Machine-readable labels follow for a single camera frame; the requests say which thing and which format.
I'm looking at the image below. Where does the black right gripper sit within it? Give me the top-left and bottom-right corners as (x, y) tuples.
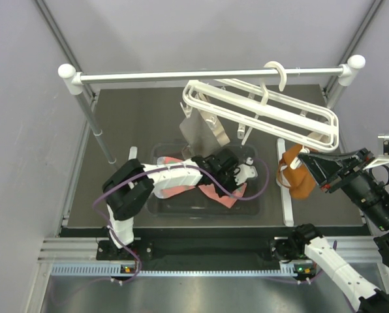
(298, 145), (389, 228)

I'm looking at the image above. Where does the clear plastic bin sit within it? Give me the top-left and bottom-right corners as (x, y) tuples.
(146, 142), (266, 219)

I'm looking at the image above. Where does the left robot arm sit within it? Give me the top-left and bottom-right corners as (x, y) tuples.
(102, 149), (255, 259)

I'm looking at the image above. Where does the grey beige sock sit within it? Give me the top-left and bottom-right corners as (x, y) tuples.
(179, 102), (230, 159)

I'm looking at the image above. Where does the silver clothes rack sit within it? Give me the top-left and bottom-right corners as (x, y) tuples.
(57, 54), (366, 226)

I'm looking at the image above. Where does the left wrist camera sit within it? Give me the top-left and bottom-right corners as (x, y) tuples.
(234, 157), (258, 185)

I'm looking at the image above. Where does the white plastic clip hanger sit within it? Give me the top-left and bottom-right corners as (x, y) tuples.
(181, 61), (339, 153)

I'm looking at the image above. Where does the grey cable duct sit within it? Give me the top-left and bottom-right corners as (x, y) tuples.
(51, 263), (316, 277)

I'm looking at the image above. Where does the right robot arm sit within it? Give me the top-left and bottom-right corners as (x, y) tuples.
(269, 147), (389, 312)

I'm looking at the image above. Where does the orange beige sock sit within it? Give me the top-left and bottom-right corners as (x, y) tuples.
(277, 144), (316, 200)

